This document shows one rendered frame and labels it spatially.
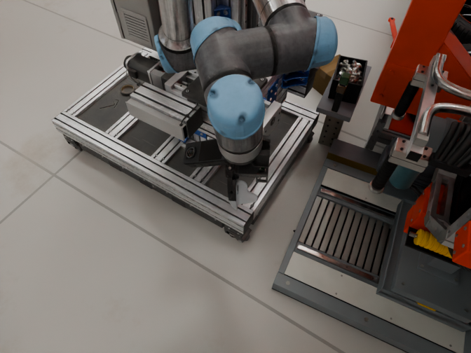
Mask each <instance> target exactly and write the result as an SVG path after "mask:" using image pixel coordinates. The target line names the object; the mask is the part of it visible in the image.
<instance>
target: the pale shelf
mask: <svg viewBox="0 0 471 353"><path fill-rule="evenodd" d="M370 71H371V67H370V66H367V68H366V73H365V77H364V83H363V87H362V89H361V91H360V94H359V96H358V98H357V101H356V104H352V103H348V102H342V101H341V104H340V107H339V110H338V113H334V112H331V110H332V106H333V103H334V99H330V98H328V96H329V90H330V87H331V84H332V80H333V77H334V74H333V76H332V78H331V80H330V82H329V84H328V86H327V88H326V90H325V92H324V94H323V96H322V98H321V100H320V102H319V104H318V106H317V108H316V112H318V113H322V114H324V115H327V116H331V117H334V118H338V119H340V120H344V121H346V122H350V119H351V118H352V115H353V112H354V110H355V107H356V105H357V102H358V100H359V98H360V95H361V93H362V90H363V88H364V85H365V83H366V81H367V78H368V75H369V72H370Z"/></svg>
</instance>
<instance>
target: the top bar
mask: <svg viewBox="0 0 471 353"><path fill-rule="evenodd" d="M434 57H435V55H434V56H433V58H432V59H431V61H430V64H429V67H428V72H427V76H426V79H425V83H424V86H423V91H422V95H421V100H420V103H419V106H418V111H417V114H416V119H415V122H414V127H413V130H412V133H411V138H410V141H409V146H408V149H407V154H406V159H409V160H413V161H415V162H418V161H419V159H420V158H421V156H422V155H423V150H424V148H423V147H420V146H417V145H414V144H412V143H413V140H414V135H415V134H416V132H417V131H418V126H419V123H420V119H421V116H422V113H423V112H424V111H425V110H426V109H427V108H428V107H429V106H430V105H432V104H434V102H435V96H436V93H437V87H438V86H437V84H436V83H435V82H434V80H433V77H432V69H433V65H432V61H433V59H434Z"/></svg>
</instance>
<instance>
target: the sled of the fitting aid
mask: <svg viewBox="0 0 471 353"><path fill-rule="evenodd" d="M414 203H415V202H414V201H412V200H408V199H406V198H403V199H402V201H401V202H400V203H399V204H398V206H397V211H396V214H395V219H394V222H393V225H392V230H391V234H390V239H389V242H388V248H387V251H386V254H385V259H384V262H383V267H382V271H381V276H380V279H379V282H378V287H377V290H376V294H378V295H380V296H383V297H384V298H387V299H389V300H391V301H393V302H396V303H398V304H400V305H403V306H405V307H407V308H409V309H411V310H414V311H416V312H419V313H421V314H423V315H425V316H427V317H429V318H432V319H434V320H436V321H439V322H441V323H443V324H446V325H447V326H450V327H452V328H455V329H457V330H459V331H462V332H465V331H468V330H470V329H471V322H470V323H467V324H466V323H465V322H463V321H460V320H458V319H455V318H453V317H450V316H449V315H447V314H444V313H442V312H439V311H437V310H434V309H432V308H431V307H428V306H426V305H423V304H421V303H418V302H416V301H414V300H412V299H410V298H407V297H405V296H402V295H400V294H398V293H395V292H394V291H391V290H390V289H391V286H392V282H393V276H394V273H395V267H396V263H397V258H398V254H399V251H400V245H401V241H402V236H403V232H404V225H405V222H406V218H407V212H408V211H409V210H410V209H411V208H412V207H413V206H414Z"/></svg>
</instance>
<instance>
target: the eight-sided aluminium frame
mask: <svg viewBox="0 0 471 353"><path fill-rule="evenodd" d="M459 120H460V121H463V122H465V123H471V118H470V117H467V116H461V117H460V118H459ZM456 177H457V174H454V173H451V172H448V171H445V170H442V169H439V168H436V169H435V172H434V174H433V177H432V181H431V182H432V186H431V189H430V196H429V200H428V207H427V211H426V215H425V217H424V225H425V227H426V228H427V229H428V230H429V231H430V232H431V233H432V234H433V235H434V237H435V238H436V239H437V242H439V243H440V244H442V245H444V246H446V247H449V248H452V249H453V246H454V240H455V234H456V231H458V230H459V229H460V228H462V227H463V226H464V225H465V224H466V223H467V222H468V221H471V208H469V209H468V210H467V211H466V212H465V213H464V214H463V215H462V216H461V217H460V218H458V219H457V220H456V221H455V222H454V223H452V224H450V222H449V217H450V212H451V203H452V197H453V188H454V184H455V181H456ZM441 184H442V185H445V187H444V192H443V196H442V202H441V207H440V211H439V214H437V205H438V201H439V193H440V188H441Z"/></svg>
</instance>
